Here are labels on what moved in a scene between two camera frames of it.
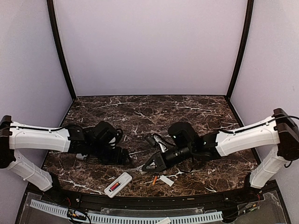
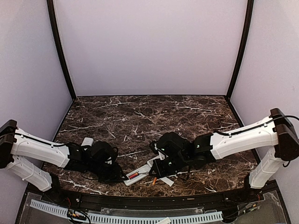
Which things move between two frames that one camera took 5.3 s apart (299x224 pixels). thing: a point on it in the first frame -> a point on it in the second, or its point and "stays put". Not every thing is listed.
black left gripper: x=116 y=160 -> x=115 y=176
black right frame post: x=250 y=8 stays put
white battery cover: x=167 y=180 stays put
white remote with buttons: x=124 y=179 -> x=142 y=171
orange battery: x=154 y=180 stays put
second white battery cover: x=166 y=220 stays put
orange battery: x=113 y=187 -> x=133 y=175
